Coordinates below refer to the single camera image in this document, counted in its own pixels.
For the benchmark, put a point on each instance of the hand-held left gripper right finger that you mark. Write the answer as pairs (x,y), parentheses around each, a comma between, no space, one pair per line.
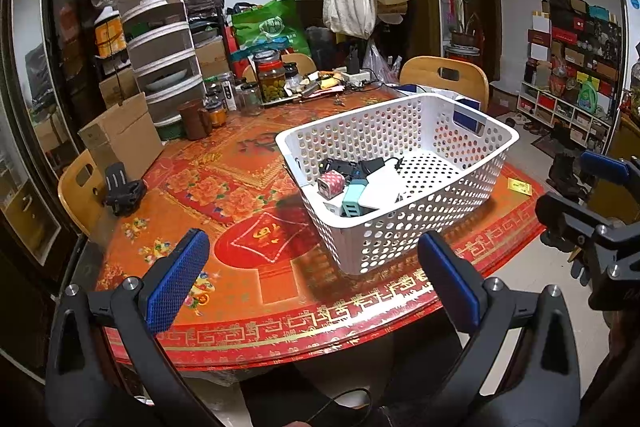
(452,282)

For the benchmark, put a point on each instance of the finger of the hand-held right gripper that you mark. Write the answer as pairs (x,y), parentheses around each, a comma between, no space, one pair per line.
(605,168)
(565,214)

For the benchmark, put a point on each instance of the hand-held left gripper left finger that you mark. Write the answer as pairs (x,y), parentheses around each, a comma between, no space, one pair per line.
(177,279)

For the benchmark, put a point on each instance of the teal charger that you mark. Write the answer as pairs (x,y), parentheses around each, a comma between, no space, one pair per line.
(352,202)

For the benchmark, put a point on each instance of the small white adapter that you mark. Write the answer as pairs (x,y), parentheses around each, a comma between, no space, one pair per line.
(332,208)

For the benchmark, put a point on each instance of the pink cube charger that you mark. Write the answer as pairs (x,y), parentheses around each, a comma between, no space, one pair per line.
(330,185)

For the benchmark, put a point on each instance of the black plug adapter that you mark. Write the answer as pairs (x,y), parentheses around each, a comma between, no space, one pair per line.
(342,167)

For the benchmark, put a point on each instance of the white perforated plastic basket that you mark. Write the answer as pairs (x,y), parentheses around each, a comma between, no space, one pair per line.
(400,127)

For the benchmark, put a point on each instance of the person's right forearm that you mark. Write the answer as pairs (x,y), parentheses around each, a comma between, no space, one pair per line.
(617,382)

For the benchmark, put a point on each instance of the black boots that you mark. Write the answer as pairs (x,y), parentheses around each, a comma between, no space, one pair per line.
(565,172)

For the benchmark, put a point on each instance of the yellow packet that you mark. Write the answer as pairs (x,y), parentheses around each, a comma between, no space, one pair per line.
(520,186)

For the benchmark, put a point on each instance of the white shoe shelf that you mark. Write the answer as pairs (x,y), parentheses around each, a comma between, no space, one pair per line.
(565,107)

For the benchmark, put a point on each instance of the green detergent bottle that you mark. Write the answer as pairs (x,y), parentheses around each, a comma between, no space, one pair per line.
(590,94)

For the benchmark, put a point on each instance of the red printed tablecloth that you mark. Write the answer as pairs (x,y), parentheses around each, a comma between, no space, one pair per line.
(225,187)

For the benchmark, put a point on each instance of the light wooden chair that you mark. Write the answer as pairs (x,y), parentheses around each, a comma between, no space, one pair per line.
(80,192)

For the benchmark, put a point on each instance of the open cardboard box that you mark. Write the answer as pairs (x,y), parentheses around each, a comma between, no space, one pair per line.
(122,142)

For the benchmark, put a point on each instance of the brown mug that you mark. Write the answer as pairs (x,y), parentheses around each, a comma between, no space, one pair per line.
(192,119)

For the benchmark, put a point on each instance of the small orange jar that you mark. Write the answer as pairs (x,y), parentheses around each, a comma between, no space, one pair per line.
(215,114)

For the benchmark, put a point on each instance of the blue and white paper bag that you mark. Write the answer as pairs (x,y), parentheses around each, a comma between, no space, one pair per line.
(425,89)

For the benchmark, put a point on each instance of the empty glass jar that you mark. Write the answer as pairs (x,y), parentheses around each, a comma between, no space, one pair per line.
(250,99)

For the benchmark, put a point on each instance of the potted plant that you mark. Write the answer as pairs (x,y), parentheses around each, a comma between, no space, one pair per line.
(465,7)

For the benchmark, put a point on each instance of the glass jar of green olives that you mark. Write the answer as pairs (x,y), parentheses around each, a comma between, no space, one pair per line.
(270,77)

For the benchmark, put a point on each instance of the plastic drawer tower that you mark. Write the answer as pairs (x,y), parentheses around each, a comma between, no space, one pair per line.
(160,57)

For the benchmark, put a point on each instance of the brown cardboard box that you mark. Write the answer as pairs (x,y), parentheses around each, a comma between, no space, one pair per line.
(212,57)

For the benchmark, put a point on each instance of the white power strip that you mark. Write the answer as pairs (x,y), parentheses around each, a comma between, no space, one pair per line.
(356,78)

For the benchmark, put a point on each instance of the dark wooden cabinet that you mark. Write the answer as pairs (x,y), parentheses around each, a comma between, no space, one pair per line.
(30,107)

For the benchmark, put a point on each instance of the clear plastic bag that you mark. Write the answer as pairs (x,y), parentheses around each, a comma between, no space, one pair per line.
(375,62)

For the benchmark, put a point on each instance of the yellow box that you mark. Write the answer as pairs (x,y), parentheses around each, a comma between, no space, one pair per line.
(110,37)

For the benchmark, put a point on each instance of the green shopping bag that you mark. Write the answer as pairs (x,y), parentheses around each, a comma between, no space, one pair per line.
(270,27)

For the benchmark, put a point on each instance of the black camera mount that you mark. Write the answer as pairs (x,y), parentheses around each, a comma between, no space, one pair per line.
(122,192)

